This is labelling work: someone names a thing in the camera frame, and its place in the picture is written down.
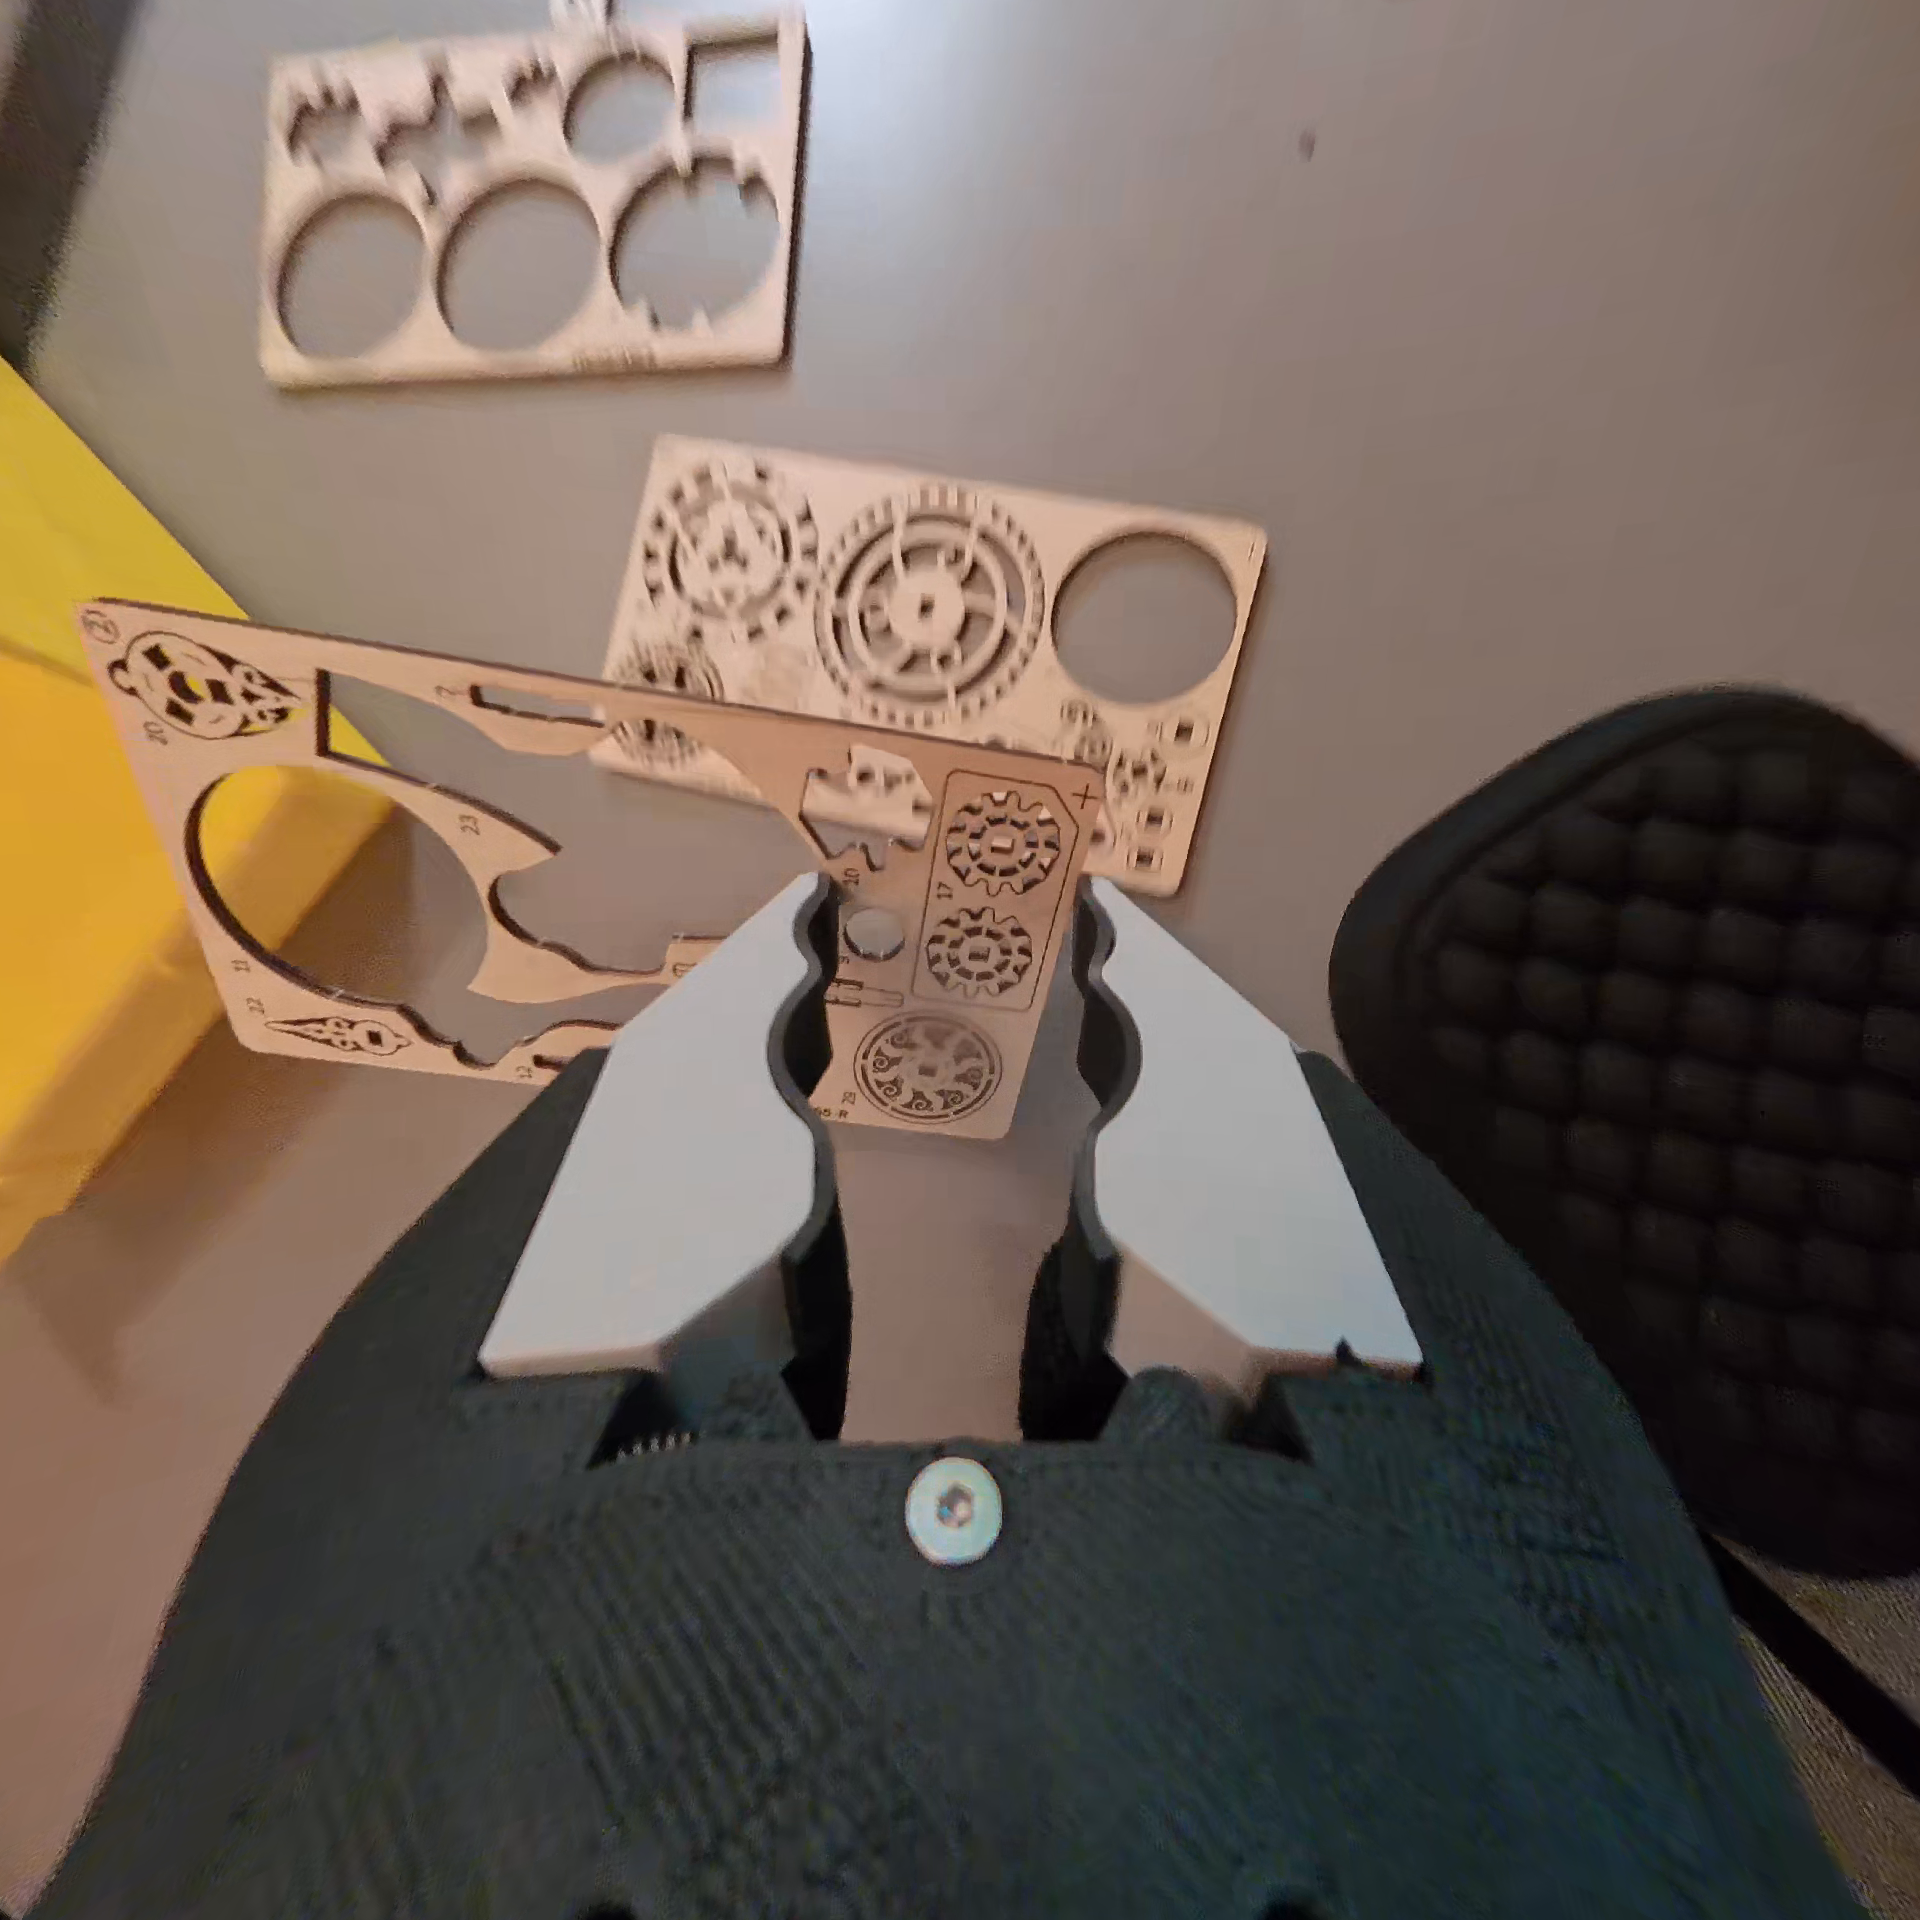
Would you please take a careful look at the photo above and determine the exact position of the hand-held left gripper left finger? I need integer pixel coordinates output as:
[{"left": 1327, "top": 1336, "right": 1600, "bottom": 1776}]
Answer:
[{"left": 481, "top": 871, "right": 846, "bottom": 1443}]

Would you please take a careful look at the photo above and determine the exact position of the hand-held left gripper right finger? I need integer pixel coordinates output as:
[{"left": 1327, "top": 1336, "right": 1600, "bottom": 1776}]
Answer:
[{"left": 1021, "top": 877, "right": 1425, "bottom": 1443}]

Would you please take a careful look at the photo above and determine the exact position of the wooden puzzle sheet with cutouts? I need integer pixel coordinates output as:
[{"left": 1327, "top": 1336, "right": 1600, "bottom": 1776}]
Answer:
[{"left": 79, "top": 596, "right": 1110, "bottom": 1146}]

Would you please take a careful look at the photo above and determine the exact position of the wooden puzzle sheet with gears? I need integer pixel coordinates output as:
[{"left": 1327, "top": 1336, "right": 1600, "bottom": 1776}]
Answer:
[{"left": 592, "top": 434, "right": 1271, "bottom": 901}]

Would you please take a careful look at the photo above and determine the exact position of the wooden puzzle frame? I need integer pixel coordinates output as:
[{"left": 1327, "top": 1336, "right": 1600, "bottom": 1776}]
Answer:
[{"left": 258, "top": 7, "right": 812, "bottom": 391}]

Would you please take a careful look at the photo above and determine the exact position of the grey desk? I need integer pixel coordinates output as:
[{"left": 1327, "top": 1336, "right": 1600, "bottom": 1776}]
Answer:
[{"left": 0, "top": 0, "right": 1920, "bottom": 1503}]

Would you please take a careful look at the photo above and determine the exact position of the slotted yellow plastic bin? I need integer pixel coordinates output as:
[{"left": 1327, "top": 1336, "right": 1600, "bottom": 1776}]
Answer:
[{"left": 0, "top": 353, "right": 393, "bottom": 1262}]

